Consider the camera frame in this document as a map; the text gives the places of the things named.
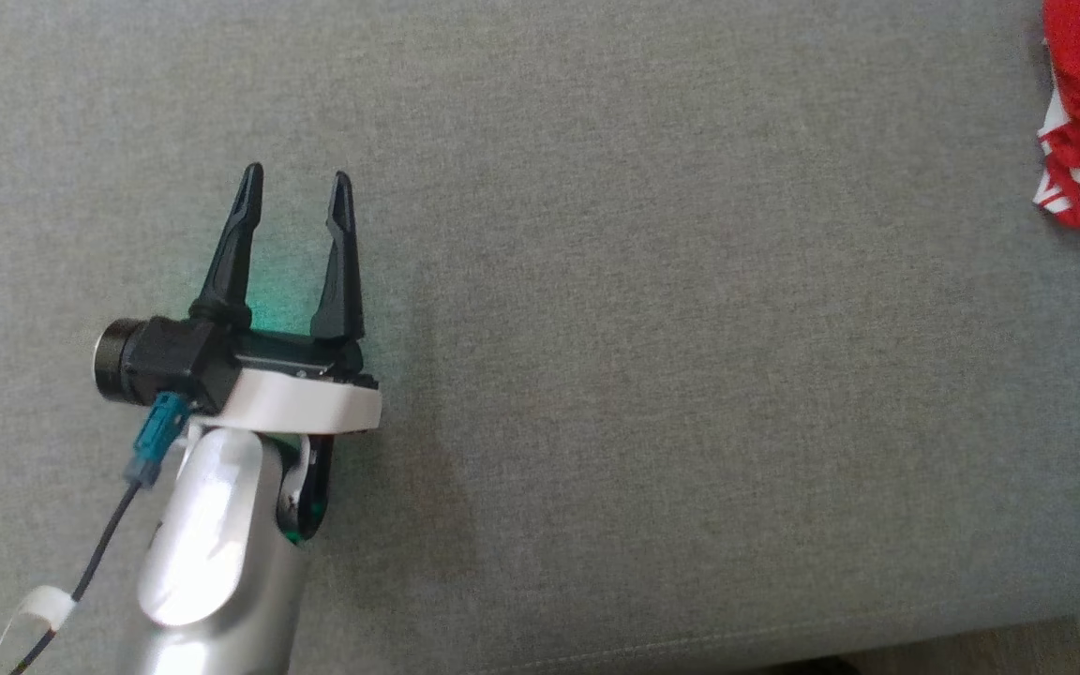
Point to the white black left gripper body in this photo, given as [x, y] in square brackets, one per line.
[306, 398]

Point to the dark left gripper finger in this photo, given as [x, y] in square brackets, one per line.
[231, 262]
[341, 272]

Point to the large grey sofa seat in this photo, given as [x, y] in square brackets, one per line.
[643, 375]

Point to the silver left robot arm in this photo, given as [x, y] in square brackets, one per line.
[212, 562]

